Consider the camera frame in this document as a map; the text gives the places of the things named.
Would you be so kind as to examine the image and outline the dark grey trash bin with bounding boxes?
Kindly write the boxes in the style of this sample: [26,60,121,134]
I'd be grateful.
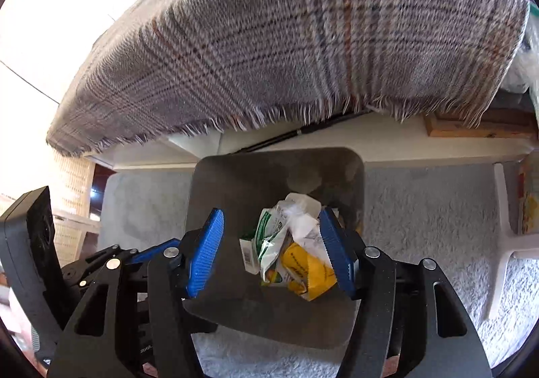
[182,146,366,350]

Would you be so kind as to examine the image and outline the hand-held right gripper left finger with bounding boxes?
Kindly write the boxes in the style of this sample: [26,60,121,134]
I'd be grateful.
[46,208,225,378]

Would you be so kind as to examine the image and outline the yellow snack bag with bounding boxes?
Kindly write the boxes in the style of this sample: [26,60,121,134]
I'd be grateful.
[280,241,338,303]

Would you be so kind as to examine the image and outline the wooden board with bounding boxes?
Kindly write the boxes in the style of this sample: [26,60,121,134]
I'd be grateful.
[424,108,537,139]

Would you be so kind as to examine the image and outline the white green medicine box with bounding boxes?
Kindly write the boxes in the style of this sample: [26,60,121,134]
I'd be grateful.
[239,207,295,285]

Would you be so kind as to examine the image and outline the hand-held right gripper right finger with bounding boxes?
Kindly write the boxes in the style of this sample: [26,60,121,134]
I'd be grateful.
[318,207,493,378]

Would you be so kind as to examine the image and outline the white wrapper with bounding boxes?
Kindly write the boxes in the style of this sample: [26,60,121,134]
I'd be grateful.
[285,192,324,250]

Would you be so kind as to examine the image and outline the clear plastic bag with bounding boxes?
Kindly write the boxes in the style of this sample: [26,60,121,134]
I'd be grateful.
[503,22,539,94]

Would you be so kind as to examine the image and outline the white plastic stool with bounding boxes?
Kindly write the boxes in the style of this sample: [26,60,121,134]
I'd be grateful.
[485,162,539,320]

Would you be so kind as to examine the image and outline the thin black rod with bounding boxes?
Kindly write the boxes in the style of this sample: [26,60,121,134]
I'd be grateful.
[239,112,365,152]

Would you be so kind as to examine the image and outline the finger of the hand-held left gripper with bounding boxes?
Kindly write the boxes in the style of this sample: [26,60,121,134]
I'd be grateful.
[125,237,183,266]
[60,246,129,289]

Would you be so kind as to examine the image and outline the grey carpet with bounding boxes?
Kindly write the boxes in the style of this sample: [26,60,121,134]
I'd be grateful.
[96,159,539,378]

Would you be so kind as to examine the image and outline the grey plaid tablecloth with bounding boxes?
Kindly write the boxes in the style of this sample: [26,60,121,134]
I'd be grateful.
[45,0,530,157]

